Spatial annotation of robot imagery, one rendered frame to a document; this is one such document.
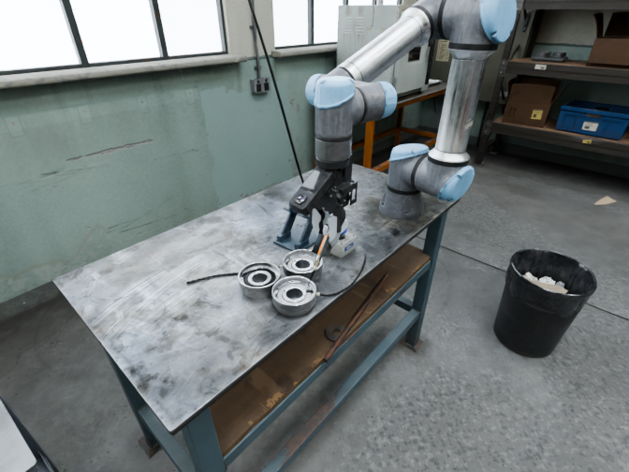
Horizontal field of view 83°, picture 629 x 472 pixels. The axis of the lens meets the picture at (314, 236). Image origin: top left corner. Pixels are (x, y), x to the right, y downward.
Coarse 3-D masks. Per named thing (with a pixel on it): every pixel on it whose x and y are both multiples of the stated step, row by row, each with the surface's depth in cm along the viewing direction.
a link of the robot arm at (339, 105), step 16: (320, 80) 66; (336, 80) 65; (352, 80) 66; (320, 96) 66; (336, 96) 65; (352, 96) 66; (320, 112) 68; (336, 112) 67; (352, 112) 68; (320, 128) 69; (336, 128) 68
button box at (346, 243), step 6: (342, 234) 103; (348, 234) 103; (342, 240) 101; (348, 240) 101; (354, 240) 103; (336, 246) 100; (342, 246) 99; (348, 246) 101; (354, 246) 104; (330, 252) 103; (336, 252) 101; (342, 252) 100; (348, 252) 103
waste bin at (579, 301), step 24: (528, 264) 173; (552, 264) 171; (576, 264) 163; (504, 288) 172; (528, 288) 151; (576, 288) 163; (504, 312) 170; (528, 312) 156; (552, 312) 150; (576, 312) 151; (504, 336) 173; (528, 336) 162; (552, 336) 159
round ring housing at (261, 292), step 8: (248, 264) 92; (256, 264) 93; (264, 264) 93; (272, 264) 92; (240, 272) 89; (256, 272) 91; (264, 272) 91; (280, 272) 89; (240, 280) 86; (248, 280) 88; (256, 280) 92; (264, 280) 92; (248, 288) 85; (256, 288) 84; (264, 288) 85; (248, 296) 87; (256, 296) 86; (264, 296) 87
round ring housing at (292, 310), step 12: (288, 276) 88; (300, 276) 88; (276, 288) 86; (288, 288) 86; (300, 288) 86; (276, 300) 81; (288, 300) 82; (300, 300) 82; (312, 300) 81; (288, 312) 80; (300, 312) 81
